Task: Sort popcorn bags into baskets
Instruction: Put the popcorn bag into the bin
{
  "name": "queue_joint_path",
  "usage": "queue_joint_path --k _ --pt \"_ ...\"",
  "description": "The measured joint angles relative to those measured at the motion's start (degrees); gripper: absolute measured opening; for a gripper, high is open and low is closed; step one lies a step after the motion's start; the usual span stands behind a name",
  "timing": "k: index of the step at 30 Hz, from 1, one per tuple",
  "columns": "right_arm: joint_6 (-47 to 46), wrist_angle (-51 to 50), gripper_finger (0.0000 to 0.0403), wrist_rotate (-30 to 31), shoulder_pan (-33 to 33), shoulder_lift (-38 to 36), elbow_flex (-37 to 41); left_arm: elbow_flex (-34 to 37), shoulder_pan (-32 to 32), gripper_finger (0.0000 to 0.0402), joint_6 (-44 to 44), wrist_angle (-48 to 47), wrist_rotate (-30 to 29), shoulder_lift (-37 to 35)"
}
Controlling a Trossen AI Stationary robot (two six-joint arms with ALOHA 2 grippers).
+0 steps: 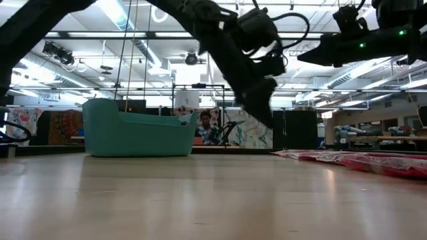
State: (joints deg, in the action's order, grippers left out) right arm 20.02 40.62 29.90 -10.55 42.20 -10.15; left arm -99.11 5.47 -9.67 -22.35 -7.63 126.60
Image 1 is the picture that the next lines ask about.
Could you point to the black articulated stand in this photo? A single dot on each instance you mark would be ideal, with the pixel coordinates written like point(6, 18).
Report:
point(229, 130)

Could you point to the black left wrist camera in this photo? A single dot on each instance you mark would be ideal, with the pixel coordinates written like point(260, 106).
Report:
point(257, 26)

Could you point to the round black ceiling fixture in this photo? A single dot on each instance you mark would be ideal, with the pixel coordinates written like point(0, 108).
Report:
point(191, 59)

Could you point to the person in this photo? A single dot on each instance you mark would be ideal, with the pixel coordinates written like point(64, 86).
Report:
point(207, 131)

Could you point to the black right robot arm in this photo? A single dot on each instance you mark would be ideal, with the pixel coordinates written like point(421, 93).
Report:
point(393, 43)

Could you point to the floral pattern cloth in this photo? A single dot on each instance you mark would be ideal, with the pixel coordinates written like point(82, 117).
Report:
point(23, 120)

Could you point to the white hanging box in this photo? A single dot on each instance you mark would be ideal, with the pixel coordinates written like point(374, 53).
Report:
point(187, 99)

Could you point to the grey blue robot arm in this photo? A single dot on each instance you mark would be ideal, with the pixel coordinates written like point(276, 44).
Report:
point(347, 130)

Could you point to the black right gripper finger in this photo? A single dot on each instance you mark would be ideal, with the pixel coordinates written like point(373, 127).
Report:
point(317, 55)

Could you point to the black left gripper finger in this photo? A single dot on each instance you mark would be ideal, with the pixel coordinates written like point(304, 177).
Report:
point(260, 100)

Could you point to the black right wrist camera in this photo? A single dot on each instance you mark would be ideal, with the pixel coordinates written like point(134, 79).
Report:
point(348, 20)

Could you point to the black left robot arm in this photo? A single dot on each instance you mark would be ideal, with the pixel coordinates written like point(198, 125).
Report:
point(217, 43)

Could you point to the teal plastic basket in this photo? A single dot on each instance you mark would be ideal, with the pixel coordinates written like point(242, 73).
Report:
point(133, 136)

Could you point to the marble pattern panel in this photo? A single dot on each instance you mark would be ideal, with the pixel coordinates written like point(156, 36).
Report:
point(250, 133)

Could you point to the dark orange patterned cloth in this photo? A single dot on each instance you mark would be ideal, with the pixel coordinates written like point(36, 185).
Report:
point(63, 126)

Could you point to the red popcorn bag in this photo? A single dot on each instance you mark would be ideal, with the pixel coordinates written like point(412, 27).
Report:
point(350, 159)
point(290, 152)
point(383, 165)
point(410, 173)
point(320, 155)

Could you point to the black partition panel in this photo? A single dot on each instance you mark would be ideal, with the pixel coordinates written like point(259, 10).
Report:
point(295, 130)

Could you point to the wooden top cart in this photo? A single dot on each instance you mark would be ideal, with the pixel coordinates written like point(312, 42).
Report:
point(383, 138)

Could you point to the black ceiling device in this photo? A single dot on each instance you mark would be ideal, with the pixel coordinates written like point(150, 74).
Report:
point(58, 53)

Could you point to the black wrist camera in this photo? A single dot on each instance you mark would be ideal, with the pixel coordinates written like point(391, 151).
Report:
point(348, 20)
point(257, 26)

